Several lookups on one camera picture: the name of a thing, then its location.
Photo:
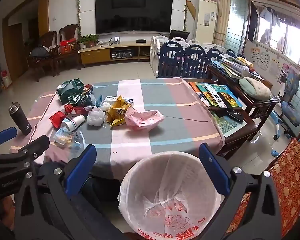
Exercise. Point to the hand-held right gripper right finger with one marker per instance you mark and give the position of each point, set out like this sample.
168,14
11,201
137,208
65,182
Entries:
213,172

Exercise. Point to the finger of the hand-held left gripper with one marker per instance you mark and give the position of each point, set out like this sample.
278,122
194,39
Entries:
5,135
37,145

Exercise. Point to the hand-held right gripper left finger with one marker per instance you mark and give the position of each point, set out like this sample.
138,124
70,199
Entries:
81,170

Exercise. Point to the long red box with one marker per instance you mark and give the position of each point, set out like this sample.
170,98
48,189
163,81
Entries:
57,119

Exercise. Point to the white plastic-lined bin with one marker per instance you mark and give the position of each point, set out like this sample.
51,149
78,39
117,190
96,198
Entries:
165,180

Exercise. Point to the white plastic bag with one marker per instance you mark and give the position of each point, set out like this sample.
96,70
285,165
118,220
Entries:
96,117

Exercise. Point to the red snack carton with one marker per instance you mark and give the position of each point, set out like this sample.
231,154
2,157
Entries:
79,110

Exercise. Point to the white blue medicine box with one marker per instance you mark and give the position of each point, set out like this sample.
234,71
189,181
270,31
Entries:
110,99

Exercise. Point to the black tumbler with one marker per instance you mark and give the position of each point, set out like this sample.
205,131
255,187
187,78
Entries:
21,120

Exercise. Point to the clear plastic packet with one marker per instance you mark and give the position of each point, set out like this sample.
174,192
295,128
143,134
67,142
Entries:
67,137

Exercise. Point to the blue white paper cup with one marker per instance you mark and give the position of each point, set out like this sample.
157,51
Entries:
66,125

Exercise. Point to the small red packet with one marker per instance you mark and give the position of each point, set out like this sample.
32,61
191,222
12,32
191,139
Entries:
68,108

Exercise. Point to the dark green foil packet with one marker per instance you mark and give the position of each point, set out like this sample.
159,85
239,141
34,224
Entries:
77,99

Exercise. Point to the black remote control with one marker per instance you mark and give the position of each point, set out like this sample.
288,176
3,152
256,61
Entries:
236,115

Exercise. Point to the dark green tissue pack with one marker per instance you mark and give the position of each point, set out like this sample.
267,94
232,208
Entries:
70,91

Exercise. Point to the blue floor toy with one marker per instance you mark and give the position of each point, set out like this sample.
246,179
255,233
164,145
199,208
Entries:
275,153

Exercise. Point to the white crumpled tissue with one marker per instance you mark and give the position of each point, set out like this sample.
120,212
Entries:
105,106

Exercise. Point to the yellow chip bag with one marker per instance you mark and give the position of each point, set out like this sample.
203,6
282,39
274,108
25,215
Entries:
116,111

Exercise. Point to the grey blue plastic bag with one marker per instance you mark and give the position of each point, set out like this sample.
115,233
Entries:
90,99

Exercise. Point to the blue face mask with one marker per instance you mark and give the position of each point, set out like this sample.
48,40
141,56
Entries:
99,101

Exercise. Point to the striped pastel tablecloth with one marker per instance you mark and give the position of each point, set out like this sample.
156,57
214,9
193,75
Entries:
165,120

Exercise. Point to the brown snack packet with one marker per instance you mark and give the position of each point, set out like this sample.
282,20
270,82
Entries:
88,89

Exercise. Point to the white remote control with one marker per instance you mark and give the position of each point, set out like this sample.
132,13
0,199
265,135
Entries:
215,96

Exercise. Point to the pink plastic bag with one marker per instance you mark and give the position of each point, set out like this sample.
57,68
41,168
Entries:
142,120

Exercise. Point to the wooden chair with red cushion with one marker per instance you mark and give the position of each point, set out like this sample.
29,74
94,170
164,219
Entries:
292,180

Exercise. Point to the dark wooden side table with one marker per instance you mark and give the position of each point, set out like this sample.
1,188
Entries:
262,105

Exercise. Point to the orange picture book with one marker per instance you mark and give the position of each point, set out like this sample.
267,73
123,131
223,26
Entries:
193,86

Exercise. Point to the dark backpack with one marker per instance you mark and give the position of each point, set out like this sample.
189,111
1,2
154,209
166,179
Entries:
40,52

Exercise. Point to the green cushion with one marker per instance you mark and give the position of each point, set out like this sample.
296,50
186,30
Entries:
255,88

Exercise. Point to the blue child's chair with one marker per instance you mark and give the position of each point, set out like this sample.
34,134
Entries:
290,105

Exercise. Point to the red gift box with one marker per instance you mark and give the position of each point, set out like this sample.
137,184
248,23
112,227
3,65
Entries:
68,46

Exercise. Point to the dark carved wooden chair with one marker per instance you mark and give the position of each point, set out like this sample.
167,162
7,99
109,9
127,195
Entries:
68,31
50,38

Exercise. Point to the yellow wooden TV cabinet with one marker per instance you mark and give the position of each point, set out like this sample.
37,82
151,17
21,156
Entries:
95,55

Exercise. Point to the stack of books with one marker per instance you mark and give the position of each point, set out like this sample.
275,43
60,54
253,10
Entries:
233,66

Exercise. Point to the potted green plant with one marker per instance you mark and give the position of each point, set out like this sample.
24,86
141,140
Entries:
88,40

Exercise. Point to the black amplifier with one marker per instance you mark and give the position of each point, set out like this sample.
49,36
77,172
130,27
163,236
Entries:
121,54

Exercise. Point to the small desk clock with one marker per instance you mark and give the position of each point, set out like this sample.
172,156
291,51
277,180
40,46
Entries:
117,39

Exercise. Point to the white baby fence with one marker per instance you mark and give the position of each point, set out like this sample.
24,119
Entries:
155,52

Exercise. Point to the black monitor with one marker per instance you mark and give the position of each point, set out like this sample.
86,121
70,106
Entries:
178,34

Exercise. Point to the black router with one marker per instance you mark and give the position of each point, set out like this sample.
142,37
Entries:
141,40

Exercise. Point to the ivy garland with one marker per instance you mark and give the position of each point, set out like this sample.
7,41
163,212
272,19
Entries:
78,7
186,5

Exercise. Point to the white standing air conditioner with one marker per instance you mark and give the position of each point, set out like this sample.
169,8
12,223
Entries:
205,20

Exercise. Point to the black hanging garment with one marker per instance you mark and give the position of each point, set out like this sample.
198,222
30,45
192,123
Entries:
252,22

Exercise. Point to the wide barred window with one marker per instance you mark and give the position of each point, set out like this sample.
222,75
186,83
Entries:
290,37

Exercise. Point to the beige curtain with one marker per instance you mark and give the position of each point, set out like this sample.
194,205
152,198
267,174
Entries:
222,15

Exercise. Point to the black television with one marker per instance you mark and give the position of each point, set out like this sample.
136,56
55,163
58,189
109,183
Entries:
133,12

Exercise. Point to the grey hanging garment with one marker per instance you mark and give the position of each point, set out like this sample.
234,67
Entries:
270,13

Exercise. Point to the wall poster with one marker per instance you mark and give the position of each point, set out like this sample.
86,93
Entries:
283,73
264,60
274,67
255,55

